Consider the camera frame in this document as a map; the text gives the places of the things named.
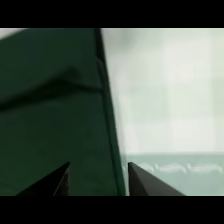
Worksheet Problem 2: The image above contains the dark green garment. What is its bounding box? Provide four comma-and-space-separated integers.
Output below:
0, 28, 127, 197

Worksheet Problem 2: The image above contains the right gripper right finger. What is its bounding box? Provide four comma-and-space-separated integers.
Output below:
127, 161, 185, 197

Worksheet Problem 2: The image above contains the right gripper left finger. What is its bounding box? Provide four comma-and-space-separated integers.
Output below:
15, 161, 72, 197

